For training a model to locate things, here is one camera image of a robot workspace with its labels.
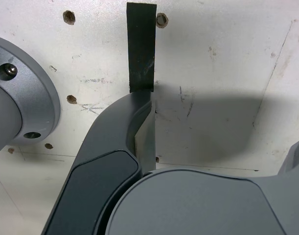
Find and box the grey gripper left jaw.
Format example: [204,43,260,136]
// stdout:
[41,90,157,235]

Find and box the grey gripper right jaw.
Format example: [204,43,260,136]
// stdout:
[104,133,299,235]

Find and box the black tape strip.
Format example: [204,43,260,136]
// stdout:
[126,2,157,93]

